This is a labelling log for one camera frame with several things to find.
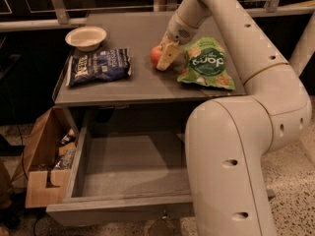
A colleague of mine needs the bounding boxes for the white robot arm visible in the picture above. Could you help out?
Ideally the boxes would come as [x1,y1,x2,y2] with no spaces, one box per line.
[156,0,312,236]

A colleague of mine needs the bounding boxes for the white paper bowl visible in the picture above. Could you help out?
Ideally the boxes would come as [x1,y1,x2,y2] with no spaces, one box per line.
[65,27,107,52]

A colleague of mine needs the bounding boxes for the metal window railing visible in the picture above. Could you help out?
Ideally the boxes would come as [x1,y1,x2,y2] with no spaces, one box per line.
[0,0,314,32]

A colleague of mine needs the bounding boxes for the snack packets in box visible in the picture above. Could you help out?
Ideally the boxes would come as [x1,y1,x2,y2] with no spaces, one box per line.
[53,129,76,170]

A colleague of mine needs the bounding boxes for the grey cabinet with top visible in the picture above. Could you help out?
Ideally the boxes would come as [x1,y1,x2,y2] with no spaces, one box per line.
[53,12,245,134]

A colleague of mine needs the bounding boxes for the red apple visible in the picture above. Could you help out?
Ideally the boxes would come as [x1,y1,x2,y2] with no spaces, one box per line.
[150,45,162,67]

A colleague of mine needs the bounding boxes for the white table leg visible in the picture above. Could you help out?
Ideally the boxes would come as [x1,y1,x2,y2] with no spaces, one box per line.
[289,12,315,76]

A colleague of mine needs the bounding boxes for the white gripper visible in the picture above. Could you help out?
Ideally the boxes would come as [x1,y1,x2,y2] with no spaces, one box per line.
[157,12,198,71]

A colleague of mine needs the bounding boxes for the blue chip bag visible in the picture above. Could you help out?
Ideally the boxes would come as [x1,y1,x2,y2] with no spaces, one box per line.
[66,48,132,88]

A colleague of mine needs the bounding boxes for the open grey top drawer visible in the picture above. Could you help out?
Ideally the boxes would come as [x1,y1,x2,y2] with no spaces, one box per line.
[45,120,277,227]

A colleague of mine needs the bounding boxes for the wooden side box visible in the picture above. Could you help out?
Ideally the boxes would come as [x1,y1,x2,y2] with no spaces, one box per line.
[12,107,71,208]

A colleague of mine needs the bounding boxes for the green snack bag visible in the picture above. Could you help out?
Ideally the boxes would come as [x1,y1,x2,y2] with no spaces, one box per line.
[177,37,235,90]

